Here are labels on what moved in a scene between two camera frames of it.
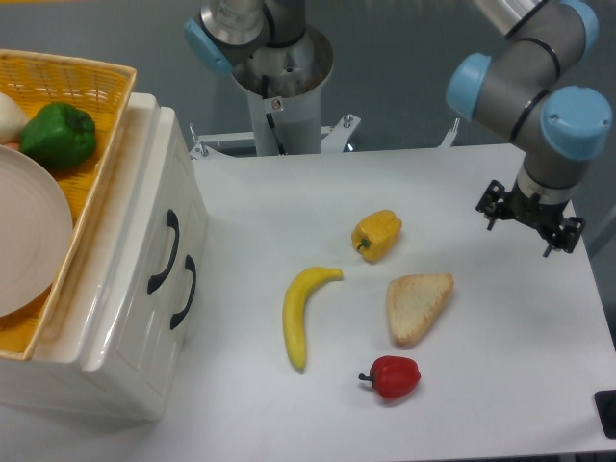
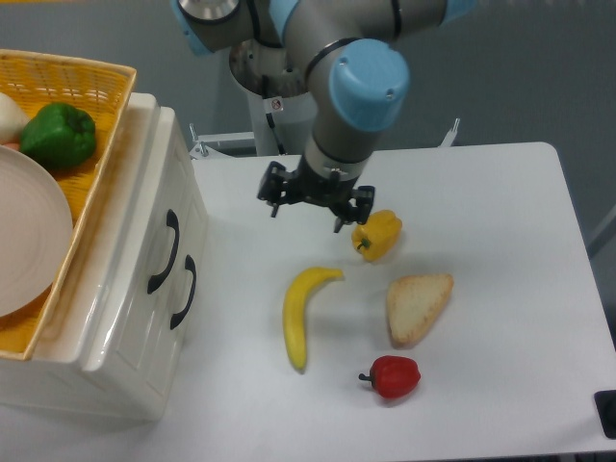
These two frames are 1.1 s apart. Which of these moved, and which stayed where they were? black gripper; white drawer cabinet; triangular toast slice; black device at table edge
Moved: black gripper
Stayed: white drawer cabinet; triangular toast slice; black device at table edge
